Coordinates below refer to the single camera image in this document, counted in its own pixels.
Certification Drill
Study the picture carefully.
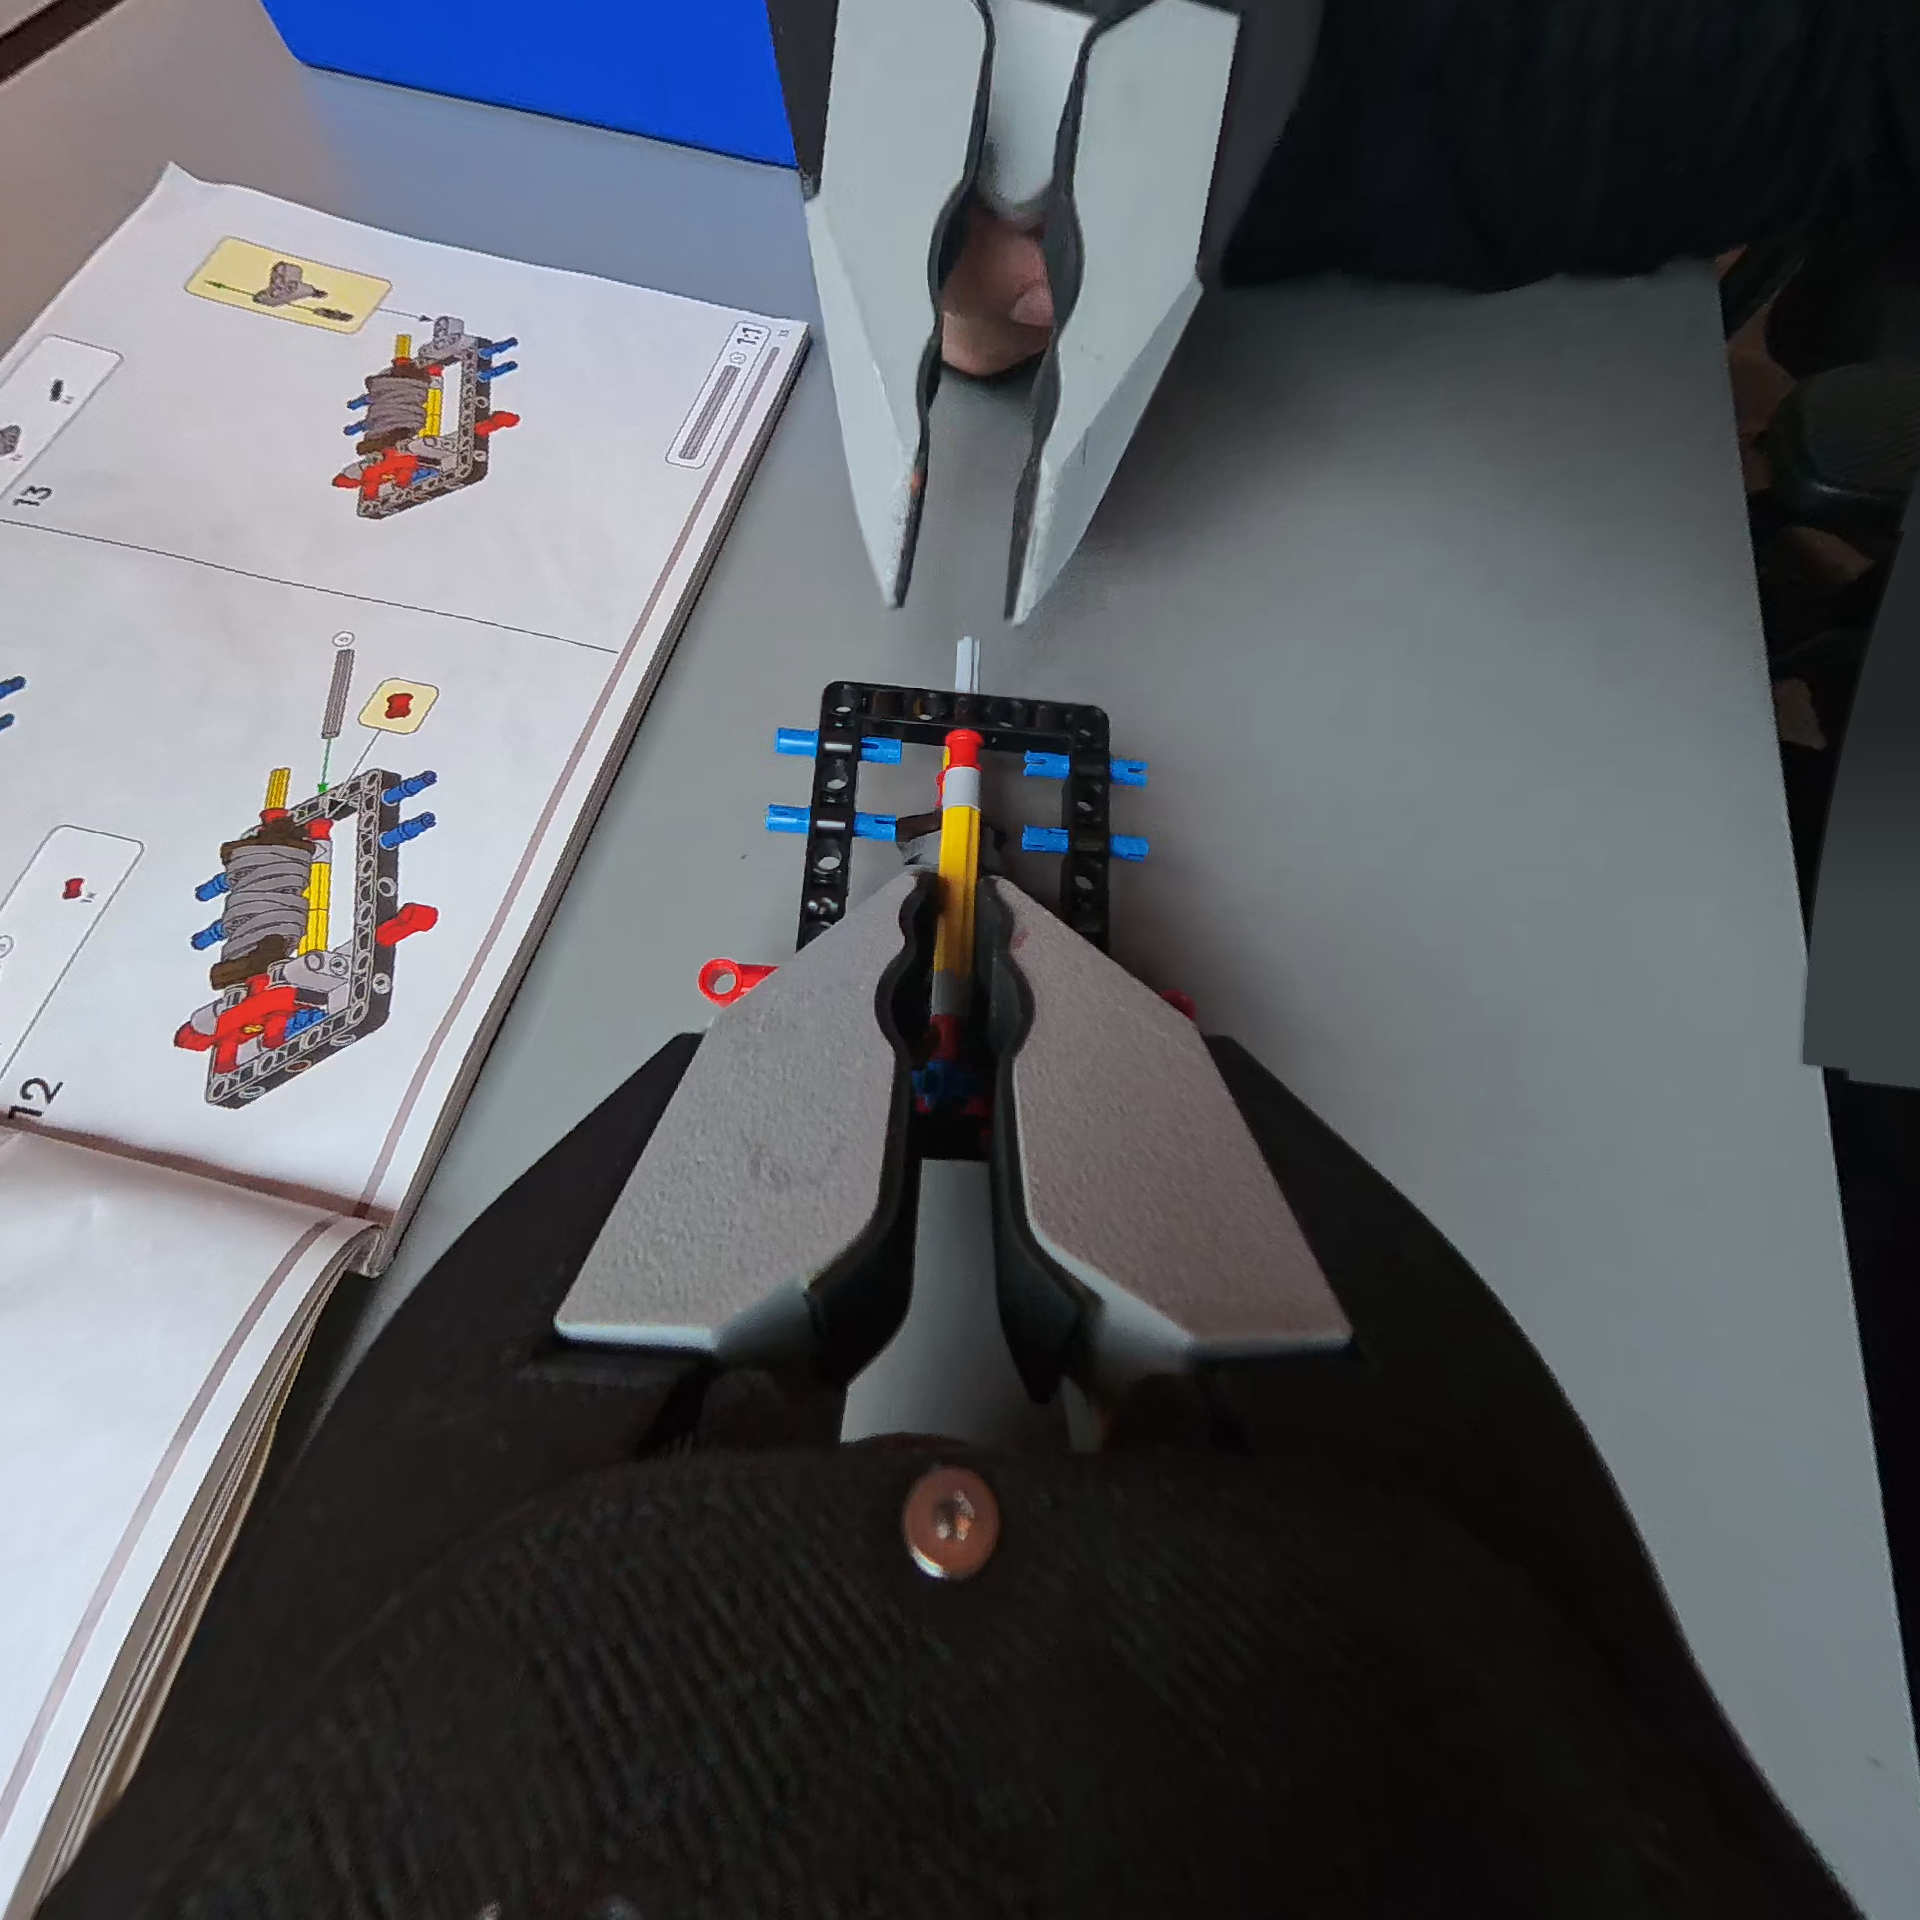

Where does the black lego frame assembly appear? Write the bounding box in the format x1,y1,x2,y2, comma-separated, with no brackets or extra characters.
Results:
698,678,1202,1164

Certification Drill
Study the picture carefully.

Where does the person's right hand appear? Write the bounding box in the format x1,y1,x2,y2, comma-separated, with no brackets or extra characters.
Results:
932,202,1065,380

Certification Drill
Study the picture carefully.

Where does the lego instruction booklet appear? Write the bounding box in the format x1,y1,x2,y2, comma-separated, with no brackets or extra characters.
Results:
0,163,810,1906

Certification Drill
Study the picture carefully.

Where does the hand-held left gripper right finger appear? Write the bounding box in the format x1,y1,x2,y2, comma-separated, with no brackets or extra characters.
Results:
967,878,1353,1404

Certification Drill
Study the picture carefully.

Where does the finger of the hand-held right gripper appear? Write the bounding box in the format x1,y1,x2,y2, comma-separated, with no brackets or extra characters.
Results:
801,0,998,612
1001,0,1248,627

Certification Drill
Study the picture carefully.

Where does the blue storage bin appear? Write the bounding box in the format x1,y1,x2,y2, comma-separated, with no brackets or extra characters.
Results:
258,0,797,168

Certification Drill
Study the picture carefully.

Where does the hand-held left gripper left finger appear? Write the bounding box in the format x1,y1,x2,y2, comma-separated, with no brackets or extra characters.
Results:
556,874,950,1389

